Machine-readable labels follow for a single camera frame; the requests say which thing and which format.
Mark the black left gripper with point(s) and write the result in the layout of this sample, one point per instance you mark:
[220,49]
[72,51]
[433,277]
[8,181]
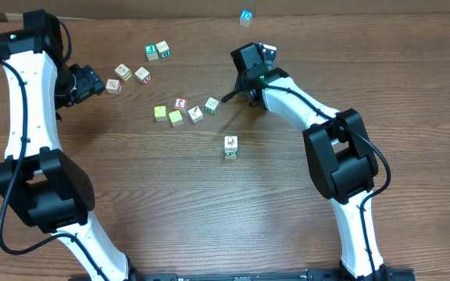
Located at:
[89,83]

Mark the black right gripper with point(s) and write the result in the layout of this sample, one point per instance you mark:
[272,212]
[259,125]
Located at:
[241,81]

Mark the white green grid block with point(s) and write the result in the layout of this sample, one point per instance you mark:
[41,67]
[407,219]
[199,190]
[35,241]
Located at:
[212,105]

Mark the white animal picture block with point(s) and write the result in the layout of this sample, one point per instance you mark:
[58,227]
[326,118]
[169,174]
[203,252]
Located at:
[230,144]

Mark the white green wooden block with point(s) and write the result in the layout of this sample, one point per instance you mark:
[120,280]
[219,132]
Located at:
[230,155]

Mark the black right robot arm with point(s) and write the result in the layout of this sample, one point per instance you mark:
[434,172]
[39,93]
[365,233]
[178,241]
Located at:
[342,161]

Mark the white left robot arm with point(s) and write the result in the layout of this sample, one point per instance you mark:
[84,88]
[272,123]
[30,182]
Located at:
[38,181]

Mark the tan red picture block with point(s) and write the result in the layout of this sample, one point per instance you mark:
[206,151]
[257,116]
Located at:
[113,86]

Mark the white pencil picture block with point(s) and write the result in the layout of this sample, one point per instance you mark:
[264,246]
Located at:
[195,114]

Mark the white red picture block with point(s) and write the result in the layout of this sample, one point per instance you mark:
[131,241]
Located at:
[143,75]

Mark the blue letter block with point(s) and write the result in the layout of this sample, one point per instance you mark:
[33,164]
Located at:
[245,18]

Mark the red number three block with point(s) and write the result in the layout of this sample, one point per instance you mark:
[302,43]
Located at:
[181,105]

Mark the green J wooden block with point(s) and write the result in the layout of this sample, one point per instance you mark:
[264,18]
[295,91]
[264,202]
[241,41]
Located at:
[151,52]

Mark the yellow block right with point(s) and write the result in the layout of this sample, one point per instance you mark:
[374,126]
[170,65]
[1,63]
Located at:
[176,118]

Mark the yellow block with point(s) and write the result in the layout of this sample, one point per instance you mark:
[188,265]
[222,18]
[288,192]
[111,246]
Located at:
[160,113]
[176,118]

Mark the yellow block left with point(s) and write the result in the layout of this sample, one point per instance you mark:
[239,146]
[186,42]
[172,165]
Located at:
[160,113]

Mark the green R wooden block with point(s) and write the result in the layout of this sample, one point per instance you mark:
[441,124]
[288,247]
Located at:
[163,49]

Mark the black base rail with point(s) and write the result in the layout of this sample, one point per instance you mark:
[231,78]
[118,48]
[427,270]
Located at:
[240,276]

